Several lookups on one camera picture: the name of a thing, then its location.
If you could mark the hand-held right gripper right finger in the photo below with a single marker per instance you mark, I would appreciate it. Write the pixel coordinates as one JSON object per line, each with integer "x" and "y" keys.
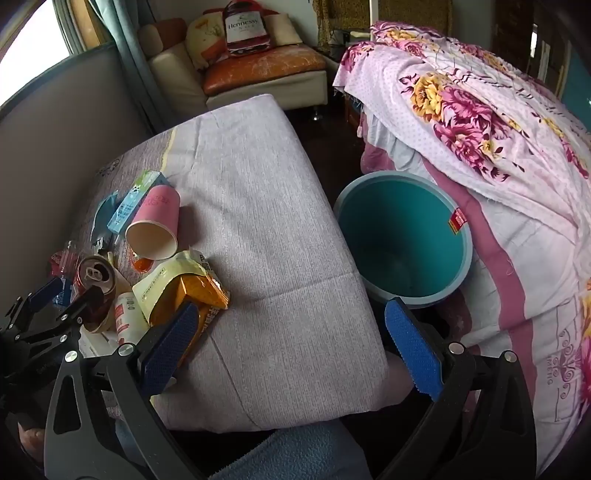
{"x": 413, "y": 350}

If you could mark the small white bottle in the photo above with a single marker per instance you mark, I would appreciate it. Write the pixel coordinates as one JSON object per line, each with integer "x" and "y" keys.
{"x": 127, "y": 318}

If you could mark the window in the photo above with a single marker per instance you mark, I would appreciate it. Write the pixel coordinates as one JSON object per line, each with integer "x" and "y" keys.
{"x": 32, "y": 50}

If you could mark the pink paper cup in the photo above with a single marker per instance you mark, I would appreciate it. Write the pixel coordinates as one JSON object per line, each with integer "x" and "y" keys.
{"x": 157, "y": 207}

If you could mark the teal plastic bin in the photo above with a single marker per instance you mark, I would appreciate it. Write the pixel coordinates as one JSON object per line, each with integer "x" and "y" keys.
{"x": 401, "y": 240}

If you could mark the cream pillow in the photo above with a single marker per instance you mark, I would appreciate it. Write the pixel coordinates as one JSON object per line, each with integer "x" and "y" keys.
{"x": 284, "y": 30}

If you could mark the yellow snack packet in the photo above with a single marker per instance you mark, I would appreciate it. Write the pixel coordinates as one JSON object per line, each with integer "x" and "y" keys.
{"x": 161, "y": 281}

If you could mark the grey covered mattress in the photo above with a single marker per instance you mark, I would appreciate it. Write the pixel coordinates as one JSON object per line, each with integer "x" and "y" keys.
{"x": 268, "y": 207}

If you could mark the blue torn wrapper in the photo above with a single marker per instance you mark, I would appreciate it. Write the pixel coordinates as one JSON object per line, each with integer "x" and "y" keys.
{"x": 104, "y": 212}

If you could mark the orange carrot-shaped candy pack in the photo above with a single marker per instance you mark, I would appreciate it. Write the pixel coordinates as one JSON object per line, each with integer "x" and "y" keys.
{"x": 141, "y": 264}

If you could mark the white tissue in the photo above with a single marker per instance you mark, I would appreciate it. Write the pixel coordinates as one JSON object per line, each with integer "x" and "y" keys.
{"x": 99, "y": 342}

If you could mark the pink floral blanket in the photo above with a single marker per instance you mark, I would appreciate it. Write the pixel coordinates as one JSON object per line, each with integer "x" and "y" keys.
{"x": 461, "y": 106}

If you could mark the red drink can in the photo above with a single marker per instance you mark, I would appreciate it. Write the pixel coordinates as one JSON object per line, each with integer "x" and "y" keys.
{"x": 94, "y": 277}

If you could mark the wooden bed frame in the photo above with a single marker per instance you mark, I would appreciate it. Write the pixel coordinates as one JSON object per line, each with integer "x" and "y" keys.
{"x": 353, "y": 115}

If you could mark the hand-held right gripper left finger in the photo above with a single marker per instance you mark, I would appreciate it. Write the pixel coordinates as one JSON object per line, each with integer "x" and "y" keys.
{"x": 170, "y": 344}

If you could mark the teal curtain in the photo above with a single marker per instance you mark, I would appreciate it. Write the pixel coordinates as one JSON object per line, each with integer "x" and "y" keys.
{"x": 134, "y": 60}

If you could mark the yellow floral cushion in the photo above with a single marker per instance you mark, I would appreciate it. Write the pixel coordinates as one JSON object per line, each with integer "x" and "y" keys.
{"x": 203, "y": 41}

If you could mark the orange snack packet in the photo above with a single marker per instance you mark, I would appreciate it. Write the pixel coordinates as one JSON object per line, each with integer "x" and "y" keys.
{"x": 203, "y": 290}

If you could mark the light blue milk carton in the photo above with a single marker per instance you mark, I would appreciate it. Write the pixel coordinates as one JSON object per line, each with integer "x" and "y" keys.
{"x": 127, "y": 207}

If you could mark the grey padded headboard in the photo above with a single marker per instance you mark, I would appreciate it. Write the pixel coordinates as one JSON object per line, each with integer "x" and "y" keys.
{"x": 60, "y": 152}

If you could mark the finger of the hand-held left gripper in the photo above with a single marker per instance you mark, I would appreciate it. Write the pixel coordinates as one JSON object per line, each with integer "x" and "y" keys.
{"x": 83, "y": 305}
{"x": 44, "y": 294}

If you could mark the cream and orange sofa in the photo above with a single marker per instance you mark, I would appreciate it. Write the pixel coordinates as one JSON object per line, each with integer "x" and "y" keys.
{"x": 258, "y": 64}

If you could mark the red wrapper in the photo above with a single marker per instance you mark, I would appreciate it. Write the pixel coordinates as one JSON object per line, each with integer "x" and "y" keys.
{"x": 62, "y": 263}

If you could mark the gold patterned curtain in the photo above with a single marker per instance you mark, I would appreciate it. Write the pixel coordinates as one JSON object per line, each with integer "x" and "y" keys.
{"x": 332, "y": 18}

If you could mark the blue fleece cloth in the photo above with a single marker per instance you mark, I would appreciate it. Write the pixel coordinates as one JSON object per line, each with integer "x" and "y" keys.
{"x": 295, "y": 452}

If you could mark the person's left hand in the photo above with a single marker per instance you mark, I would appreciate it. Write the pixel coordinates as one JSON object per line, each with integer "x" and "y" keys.
{"x": 31, "y": 438}

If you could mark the pink white quilt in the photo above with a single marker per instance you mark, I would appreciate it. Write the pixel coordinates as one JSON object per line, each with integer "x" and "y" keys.
{"x": 531, "y": 258}

